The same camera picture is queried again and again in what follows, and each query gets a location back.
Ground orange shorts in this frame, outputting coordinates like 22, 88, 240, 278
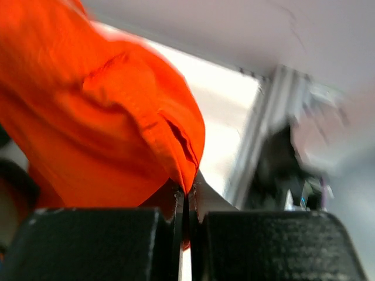
0, 0, 206, 252

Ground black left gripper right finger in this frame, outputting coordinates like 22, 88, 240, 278
188, 183, 367, 280

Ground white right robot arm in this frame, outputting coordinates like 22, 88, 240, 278
255, 93, 374, 211

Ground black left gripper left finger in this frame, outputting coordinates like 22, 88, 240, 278
1, 183, 184, 280

